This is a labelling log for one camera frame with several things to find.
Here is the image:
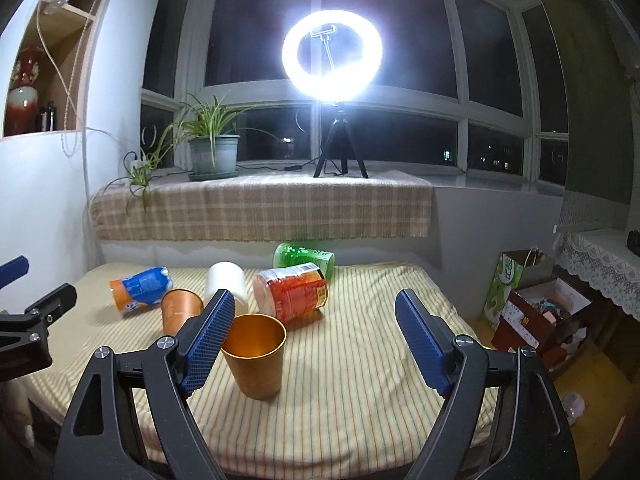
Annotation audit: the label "dark green curtain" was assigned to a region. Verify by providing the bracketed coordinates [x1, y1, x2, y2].
[545, 0, 640, 233]

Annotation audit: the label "copper metal cup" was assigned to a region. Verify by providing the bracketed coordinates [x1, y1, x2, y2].
[160, 288, 205, 336]

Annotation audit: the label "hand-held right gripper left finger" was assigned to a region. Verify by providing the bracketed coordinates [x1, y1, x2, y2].
[52, 287, 237, 480]

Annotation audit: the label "white framed window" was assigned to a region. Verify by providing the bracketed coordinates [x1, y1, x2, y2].
[141, 0, 571, 186]

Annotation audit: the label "white plastic cup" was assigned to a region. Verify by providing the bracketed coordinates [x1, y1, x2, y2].
[205, 261, 249, 313]

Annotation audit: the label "flower pot saucer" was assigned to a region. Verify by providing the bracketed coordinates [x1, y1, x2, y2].
[188, 169, 241, 182]

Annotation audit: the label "grey green flower pot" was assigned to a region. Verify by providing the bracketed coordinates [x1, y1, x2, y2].
[188, 134, 241, 176]

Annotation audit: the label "gold metal cup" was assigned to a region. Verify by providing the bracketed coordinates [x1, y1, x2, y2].
[220, 314, 288, 401]

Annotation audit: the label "brown cardboard box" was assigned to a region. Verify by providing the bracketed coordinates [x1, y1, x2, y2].
[505, 247, 557, 286]

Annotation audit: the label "ring light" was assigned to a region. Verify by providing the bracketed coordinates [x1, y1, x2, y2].
[281, 10, 385, 102]

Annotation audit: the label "wooden wall shelf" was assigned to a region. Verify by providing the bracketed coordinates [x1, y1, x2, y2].
[0, 0, 123, 139]

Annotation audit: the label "dark bottles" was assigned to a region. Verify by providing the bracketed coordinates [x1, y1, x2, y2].
[37, 101, 57, 133]

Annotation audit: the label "red porcelain vase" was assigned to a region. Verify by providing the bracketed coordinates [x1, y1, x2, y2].
[4, 46, 45, 136]

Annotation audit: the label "white hanging cable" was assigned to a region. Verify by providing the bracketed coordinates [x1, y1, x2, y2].
[35, 0, 98, 157]

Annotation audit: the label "green white paper bag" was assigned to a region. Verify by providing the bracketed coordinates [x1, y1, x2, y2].
[482, 252, 531, 332]

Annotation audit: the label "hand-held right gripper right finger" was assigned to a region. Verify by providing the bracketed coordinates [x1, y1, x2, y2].
[394, 288, 581, 480]

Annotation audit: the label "black power cable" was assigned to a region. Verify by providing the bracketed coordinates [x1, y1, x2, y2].
[235, 161, 321, 172]

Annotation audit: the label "plaid cloth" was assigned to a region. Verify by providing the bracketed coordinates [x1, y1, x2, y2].
[89, 169, 434, 242]

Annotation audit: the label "red open box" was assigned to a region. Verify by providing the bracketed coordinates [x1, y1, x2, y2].
[491, 277, 598, 368]

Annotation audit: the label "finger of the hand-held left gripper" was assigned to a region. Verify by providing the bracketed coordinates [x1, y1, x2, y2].
[0, 282, 78, 348]
[0, 255, 30, 289]

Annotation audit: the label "white lace cloth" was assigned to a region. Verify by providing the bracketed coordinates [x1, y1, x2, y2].
[556, 227, 640, 322]

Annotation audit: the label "black tripod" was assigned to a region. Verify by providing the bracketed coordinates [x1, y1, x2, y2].
[313, 101, 370, 180]

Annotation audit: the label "spider plant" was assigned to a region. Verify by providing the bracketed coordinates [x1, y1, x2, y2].
[107, 91, 286, 211]

